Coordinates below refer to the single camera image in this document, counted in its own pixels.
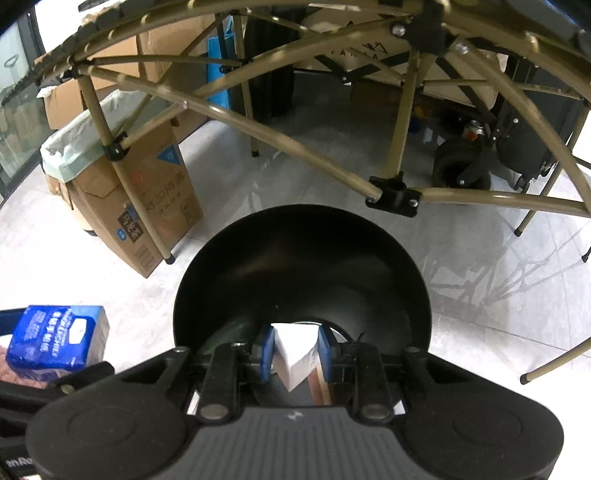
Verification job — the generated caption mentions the cardboard box with green liner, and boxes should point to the cardboard box with green liner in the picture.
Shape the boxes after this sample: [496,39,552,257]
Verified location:
[40,112,202,277]

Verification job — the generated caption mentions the tan folding slat table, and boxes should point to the tan folding slat table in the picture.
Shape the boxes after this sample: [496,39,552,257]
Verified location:
[0,0,591,386]

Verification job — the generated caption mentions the white foam block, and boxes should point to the white foam block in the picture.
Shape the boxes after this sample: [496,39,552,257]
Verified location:
[273,323,320,392]

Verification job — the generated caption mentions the pink layered sponge block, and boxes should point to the pink layered sponge block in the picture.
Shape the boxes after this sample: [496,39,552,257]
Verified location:
[308,365,334,406]

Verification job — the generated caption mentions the black round trash bin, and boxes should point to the black round trash bin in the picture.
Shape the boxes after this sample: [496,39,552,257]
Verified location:
[173,204,434,409]

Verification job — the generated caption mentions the blue tissue pack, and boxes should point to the blue tissue pack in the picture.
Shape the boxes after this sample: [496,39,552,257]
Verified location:
[6,305,109,383]

